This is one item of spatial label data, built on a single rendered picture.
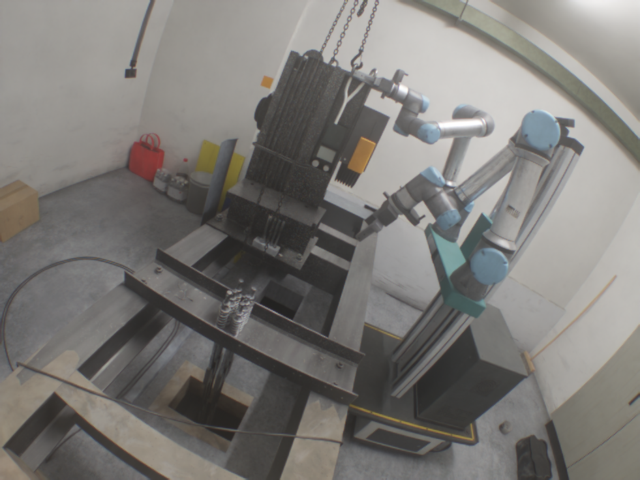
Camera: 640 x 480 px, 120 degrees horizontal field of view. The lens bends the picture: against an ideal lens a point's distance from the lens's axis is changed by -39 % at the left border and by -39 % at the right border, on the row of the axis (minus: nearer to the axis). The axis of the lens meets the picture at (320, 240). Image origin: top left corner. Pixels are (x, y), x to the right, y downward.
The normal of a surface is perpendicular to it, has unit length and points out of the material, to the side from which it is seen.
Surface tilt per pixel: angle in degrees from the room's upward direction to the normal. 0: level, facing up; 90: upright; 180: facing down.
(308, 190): 90
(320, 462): 0
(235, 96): 90
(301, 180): 90
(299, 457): 0
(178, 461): 0
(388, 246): 90
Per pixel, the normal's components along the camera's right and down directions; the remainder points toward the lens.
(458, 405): -0.19, 0.41
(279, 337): 0.37, -0.81
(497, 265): -0.57, 0.32
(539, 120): -0.51, 0.08
